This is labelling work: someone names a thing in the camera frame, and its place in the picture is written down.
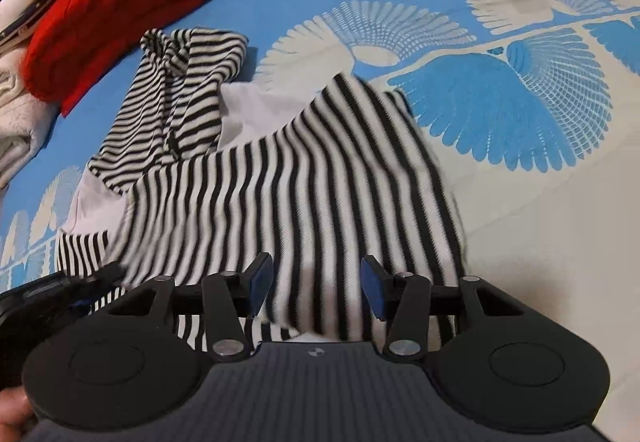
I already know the blue floral bed sheet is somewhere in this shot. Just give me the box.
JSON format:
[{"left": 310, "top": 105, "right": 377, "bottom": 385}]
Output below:
[{"left": 0, "top": 0, "right": 640, "bottom": 423}]

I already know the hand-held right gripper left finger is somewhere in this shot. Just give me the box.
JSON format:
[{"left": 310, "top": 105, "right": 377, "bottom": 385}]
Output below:
[{"left": 106, "top": 252, "right": 274, "bottom": 361}]

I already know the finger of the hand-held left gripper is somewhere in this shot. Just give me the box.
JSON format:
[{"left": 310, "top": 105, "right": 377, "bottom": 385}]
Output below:
[{"left": 60, "top": 261, "right": 126, "bottom": 310}]

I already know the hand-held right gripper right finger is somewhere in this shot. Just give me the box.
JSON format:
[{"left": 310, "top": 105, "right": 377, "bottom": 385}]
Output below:
[{"left": 360, "top": 254, "right": 527, "bottom": 361}]

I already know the black white striped shirt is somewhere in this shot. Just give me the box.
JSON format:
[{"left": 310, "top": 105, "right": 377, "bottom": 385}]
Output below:
[{"left": 56, "top": 27, "right": 469, "bottom": 348}]

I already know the white fluffy cloth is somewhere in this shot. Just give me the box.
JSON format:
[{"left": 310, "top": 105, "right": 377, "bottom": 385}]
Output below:
[{"left": 0, "top": 50, "right": 63, "bottom": 188}]

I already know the person's left hand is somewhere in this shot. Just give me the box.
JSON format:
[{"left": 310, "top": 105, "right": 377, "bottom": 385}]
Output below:
[{"left": 0, "top": 386, "right": 32, "bottom": 442}]

